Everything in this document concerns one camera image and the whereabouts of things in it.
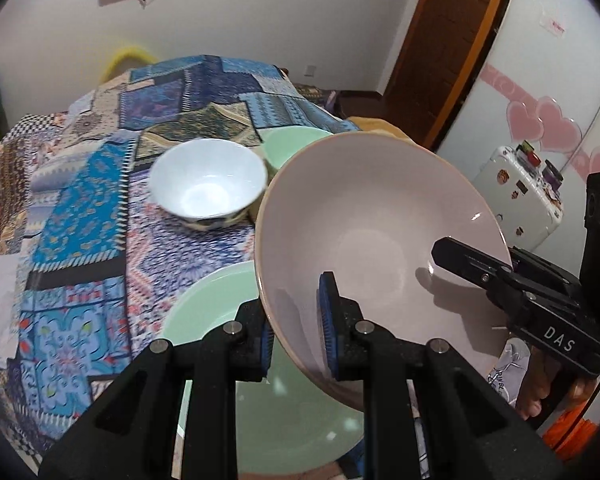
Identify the white wardrobe sliding door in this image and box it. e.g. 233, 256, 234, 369
435, 0, 600, 281

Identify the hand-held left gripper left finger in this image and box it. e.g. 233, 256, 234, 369
37, 300, 276, 480

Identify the wooden door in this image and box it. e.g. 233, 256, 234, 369
380, 0, 512, 147

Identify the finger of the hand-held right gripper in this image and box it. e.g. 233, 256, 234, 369
431, 236, 520, 307
508, 246, 568, 282

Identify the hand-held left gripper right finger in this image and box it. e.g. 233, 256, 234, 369
317, 271, 561, 480

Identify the person's right hand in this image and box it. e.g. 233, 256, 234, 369
519, 356, 552, 421

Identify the yellow curved tube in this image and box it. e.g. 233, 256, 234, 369
99, 46, 156, 83

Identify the yellow fleece blanket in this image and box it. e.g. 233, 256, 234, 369
347, 116, 413, 143

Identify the patchwork printed blanket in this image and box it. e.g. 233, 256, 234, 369
0, 54, 376, 480

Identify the green bowl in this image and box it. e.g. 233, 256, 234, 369
260, 127, 336, 186

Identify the white printed cloth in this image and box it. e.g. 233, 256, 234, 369
487, 337, 531, 411

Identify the white bowl with dark spots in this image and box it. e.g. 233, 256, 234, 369
147, 139, 269, 232

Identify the green plate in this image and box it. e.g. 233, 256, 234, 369
161, 260, 368, 476

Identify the patterned bag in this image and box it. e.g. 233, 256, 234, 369
292, 82, 342, 116

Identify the pink bowl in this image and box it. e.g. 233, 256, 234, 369
254, 132, 513, 411

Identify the white appliance with bottles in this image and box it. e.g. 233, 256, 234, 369
472, 146, 565, 247

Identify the purple jar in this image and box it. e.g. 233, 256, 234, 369
542, 160, 566, 187

